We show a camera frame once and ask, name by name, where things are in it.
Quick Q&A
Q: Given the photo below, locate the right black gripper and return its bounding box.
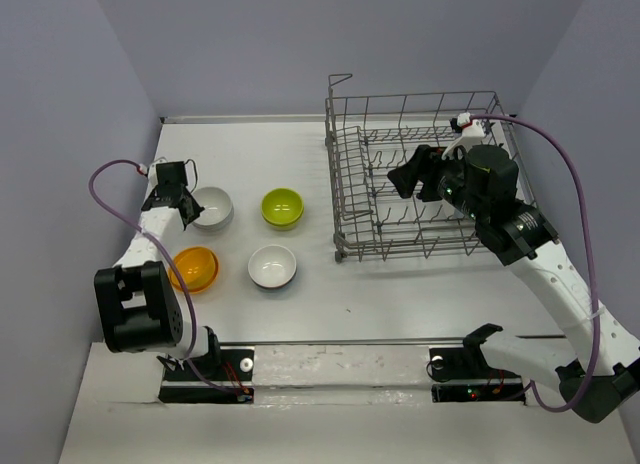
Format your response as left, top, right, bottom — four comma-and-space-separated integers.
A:
386, 144, 486, 223

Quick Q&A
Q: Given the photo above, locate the white bowl stack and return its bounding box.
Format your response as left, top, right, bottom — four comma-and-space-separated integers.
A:
193, 186, 234, 232

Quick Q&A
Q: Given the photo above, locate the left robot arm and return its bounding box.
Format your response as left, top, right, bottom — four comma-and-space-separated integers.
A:
88, 159, 223, 380

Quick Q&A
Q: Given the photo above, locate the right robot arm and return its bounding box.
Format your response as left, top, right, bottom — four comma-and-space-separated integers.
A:
387, 145, 639, 423

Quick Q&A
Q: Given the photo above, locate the green bowl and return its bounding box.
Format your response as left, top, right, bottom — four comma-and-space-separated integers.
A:
260, 188, 305, 231

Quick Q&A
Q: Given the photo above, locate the white bowl red rim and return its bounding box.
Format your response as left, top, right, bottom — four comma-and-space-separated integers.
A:
247, 244, 298, 290

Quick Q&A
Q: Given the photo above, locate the orange bowl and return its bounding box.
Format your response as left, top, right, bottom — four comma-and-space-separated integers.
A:
173, 246, 220, 294

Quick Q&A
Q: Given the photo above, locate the grey wire dish rack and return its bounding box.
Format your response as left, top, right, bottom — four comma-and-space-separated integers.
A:
325, 73, 504, 262

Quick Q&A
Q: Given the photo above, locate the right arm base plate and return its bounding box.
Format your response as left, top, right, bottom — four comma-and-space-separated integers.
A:
425, 347, 526, 404

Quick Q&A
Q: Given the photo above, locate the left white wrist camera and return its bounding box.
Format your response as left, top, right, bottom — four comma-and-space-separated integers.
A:
137, 157, 167, 187

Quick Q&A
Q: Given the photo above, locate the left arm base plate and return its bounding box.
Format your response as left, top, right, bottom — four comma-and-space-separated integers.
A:
157, 345, 255, 405

